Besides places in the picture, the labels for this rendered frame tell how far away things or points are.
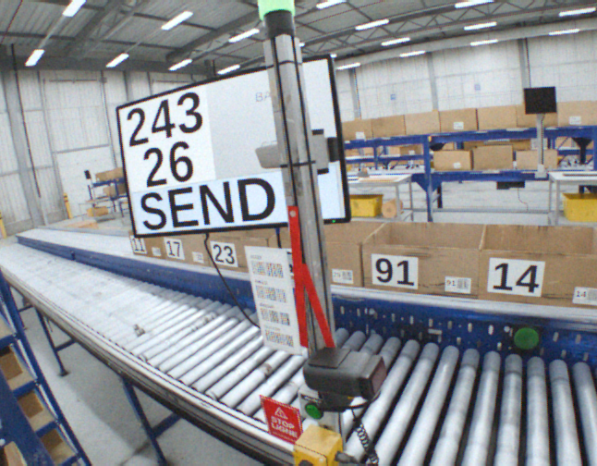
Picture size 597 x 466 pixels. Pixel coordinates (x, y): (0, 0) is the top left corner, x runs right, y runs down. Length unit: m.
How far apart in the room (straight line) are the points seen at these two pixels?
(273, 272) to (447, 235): 0.92
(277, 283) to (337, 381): 0.18
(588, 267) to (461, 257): 0.37
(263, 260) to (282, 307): 0.08
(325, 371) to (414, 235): 0.96
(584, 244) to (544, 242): 0.14
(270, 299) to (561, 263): 0.81
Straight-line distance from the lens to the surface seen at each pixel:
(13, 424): 0.52
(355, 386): 0.49
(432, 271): 1.09
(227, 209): 0.65
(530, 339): 1.08
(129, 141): 0.78
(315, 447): 0.67
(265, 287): 0.57
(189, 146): 0.69
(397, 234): 1.40
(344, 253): 1.18
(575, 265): 1.08
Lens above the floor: 1.39
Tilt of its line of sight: 15 degrees down
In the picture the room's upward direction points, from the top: 8 degrees counter-clockwise
